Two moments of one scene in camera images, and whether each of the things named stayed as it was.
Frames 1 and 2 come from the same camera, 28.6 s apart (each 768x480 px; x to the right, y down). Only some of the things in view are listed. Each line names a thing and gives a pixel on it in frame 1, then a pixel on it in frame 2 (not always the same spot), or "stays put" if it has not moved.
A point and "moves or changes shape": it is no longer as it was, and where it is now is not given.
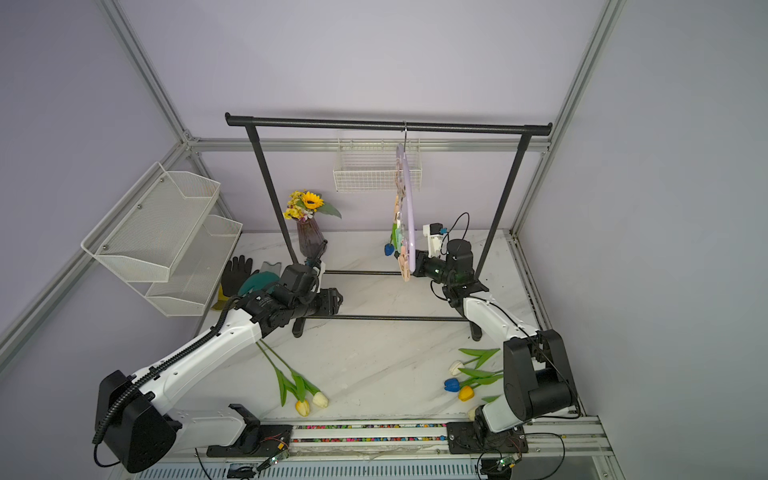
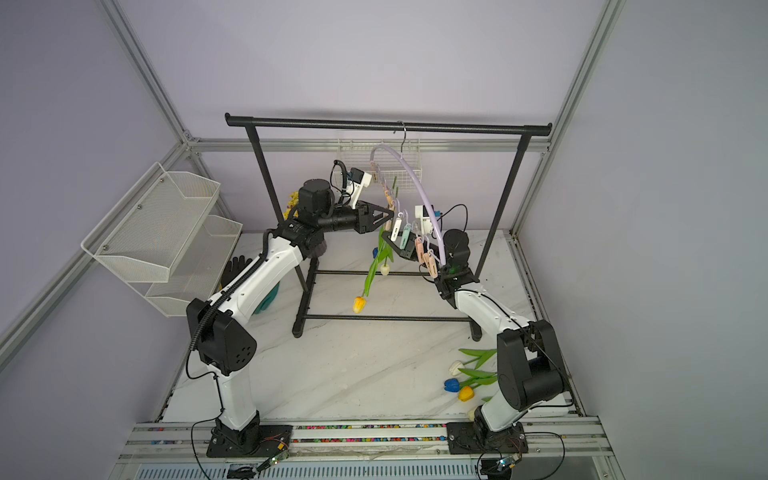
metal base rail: (401, 451) stays put
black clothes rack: (255, 122) stays put
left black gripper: (329, 304) → (364, 217)
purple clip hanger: (404, 222) moves or changes shape
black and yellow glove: (234, 276) stays put
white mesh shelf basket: (160, 239) stays put
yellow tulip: (302, 407) → (359, 303)
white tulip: (472, 366) stays put
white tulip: (319, 398) → (385, 268)
